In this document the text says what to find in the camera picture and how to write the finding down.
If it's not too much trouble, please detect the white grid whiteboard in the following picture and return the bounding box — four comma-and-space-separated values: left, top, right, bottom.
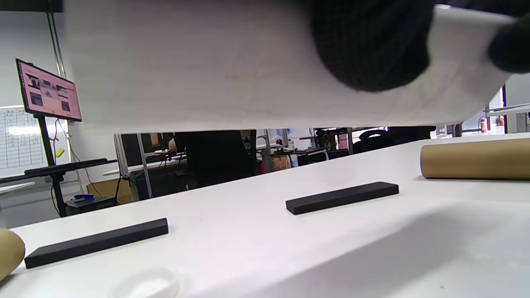
0, 106, 46, 169

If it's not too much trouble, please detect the black rectangular bar weight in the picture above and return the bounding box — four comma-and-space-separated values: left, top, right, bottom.
24, 218, 169, 269
285, 181, 400, 216

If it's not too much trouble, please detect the white plastic tube cap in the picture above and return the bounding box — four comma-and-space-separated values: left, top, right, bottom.
113, 268, 179, 298

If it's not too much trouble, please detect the colourful cartoon poster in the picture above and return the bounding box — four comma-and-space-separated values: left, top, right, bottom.
62, 0, 522, 134

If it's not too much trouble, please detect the aluminium frame pole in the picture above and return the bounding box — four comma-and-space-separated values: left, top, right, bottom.
113, 132, 153, 200

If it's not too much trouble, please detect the black screen stand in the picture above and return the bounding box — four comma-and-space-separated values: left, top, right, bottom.
0, 116, 118, 218

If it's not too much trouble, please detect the small cardboard box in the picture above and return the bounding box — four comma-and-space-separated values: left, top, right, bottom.
271, 156, 291, 172

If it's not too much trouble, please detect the flat display screen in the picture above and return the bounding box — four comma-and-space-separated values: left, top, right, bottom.
16, 58, 83, 123

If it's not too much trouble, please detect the person's left hand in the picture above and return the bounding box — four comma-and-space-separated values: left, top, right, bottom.
308, 0, 530, 92

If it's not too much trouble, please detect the brown cardboard mailing tube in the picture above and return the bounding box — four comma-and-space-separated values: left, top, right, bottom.
420, 138, 530, 181
0, 229, 26, 282

